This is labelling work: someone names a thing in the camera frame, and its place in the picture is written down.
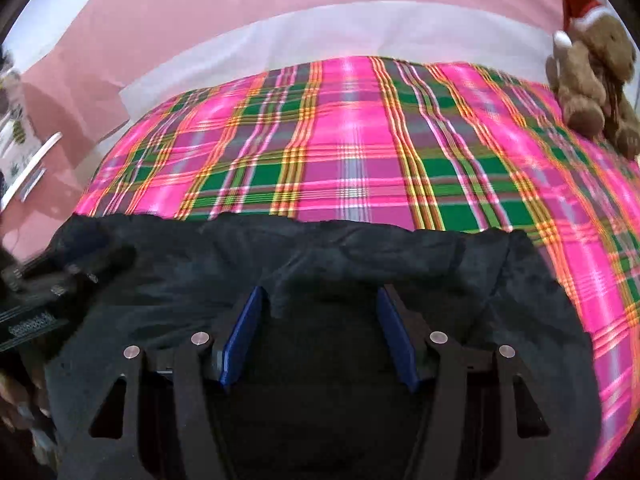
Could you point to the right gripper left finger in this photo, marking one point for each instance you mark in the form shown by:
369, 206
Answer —
159, 415

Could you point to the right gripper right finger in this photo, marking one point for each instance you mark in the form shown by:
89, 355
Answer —
483, 415

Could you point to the black puffer jacket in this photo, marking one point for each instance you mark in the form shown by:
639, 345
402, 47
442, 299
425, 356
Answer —
319, 396

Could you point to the person's left hand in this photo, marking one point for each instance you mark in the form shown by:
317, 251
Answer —
17, 415

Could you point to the pink bedside cabinet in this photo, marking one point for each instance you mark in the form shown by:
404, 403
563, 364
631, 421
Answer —
47, 198

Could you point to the pineapple print cloth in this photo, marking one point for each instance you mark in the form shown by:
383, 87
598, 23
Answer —
19, 143

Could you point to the pink headboard cloth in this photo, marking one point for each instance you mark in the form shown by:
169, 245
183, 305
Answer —
109, 60

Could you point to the pink plaid bed cover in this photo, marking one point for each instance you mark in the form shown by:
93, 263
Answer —
446, 146

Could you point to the brown teddy bear santa hat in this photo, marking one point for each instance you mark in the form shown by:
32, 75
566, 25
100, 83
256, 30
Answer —
592, 61

